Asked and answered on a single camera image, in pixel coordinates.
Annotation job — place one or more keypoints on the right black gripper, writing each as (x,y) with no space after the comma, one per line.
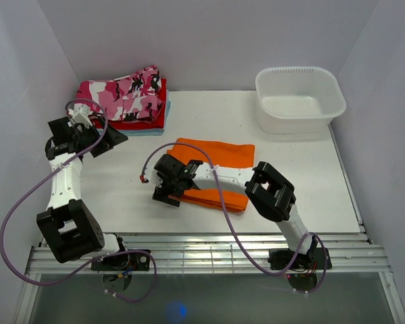
(162,196)

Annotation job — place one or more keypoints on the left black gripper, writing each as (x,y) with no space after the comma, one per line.
(112,138)

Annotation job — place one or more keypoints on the orange trousers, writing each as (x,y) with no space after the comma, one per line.
(221,153)

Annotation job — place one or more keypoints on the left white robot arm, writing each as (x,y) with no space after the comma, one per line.
(69,228)

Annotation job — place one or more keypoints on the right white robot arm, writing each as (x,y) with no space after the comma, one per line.
(271,194)

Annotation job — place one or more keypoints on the light blue folded trousers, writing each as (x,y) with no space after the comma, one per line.
(152,131)

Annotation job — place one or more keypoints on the pink camouflage folded trousers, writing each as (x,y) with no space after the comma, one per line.
(84,93)

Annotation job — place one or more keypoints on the red folded trousers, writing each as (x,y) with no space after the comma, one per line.
(145,123)

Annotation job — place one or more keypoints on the white plastic basin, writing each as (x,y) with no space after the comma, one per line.
(297,100)

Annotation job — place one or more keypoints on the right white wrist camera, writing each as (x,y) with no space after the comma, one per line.
(151,176)

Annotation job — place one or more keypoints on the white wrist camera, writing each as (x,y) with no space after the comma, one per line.
(151,176)
(80,114)

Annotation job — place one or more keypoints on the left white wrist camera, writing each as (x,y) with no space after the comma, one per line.
(80,114)

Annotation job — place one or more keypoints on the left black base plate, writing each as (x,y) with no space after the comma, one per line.
(127,262)

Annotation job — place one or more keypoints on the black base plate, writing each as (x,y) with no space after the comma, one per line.
(127,262)
(320,258)

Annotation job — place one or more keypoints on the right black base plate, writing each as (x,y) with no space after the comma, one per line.
(320,258)

